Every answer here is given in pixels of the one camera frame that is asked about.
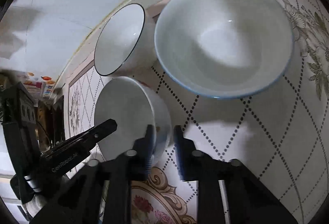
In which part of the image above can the small white bowl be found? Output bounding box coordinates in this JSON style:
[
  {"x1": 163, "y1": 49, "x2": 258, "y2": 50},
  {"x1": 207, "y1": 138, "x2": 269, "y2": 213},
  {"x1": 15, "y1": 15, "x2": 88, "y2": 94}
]
[{"x1": 94, "y1": 76, "x2": 172, "y2": 165}]

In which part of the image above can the floral patterned table mat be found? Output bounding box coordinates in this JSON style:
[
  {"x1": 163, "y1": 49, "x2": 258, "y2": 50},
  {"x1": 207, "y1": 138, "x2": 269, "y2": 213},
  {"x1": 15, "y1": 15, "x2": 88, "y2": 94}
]
[{"x1": 65, "y1": 0, "x2": 328, "y2": 223}]

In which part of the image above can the black rimmed white bowl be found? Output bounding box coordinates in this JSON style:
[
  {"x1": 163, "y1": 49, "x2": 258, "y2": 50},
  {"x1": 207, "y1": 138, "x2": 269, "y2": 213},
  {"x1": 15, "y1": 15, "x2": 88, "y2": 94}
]
[{"x1": 94, "y1": 3, "x2": 157, "y2": 76}]

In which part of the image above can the large white bowl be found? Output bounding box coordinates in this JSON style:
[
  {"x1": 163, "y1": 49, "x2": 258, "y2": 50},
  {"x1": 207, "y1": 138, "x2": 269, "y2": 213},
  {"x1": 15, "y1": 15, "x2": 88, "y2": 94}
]
[{"x1": 154, "y1": 0, "x2": 294, "y2": 99}]

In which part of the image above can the colourful wall sticker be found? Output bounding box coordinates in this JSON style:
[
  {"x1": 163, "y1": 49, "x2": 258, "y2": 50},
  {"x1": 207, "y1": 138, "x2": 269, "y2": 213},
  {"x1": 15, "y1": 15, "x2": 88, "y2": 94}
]
[{"x1": 15, "y1": 72, "x2": 56, "y2": 100}]

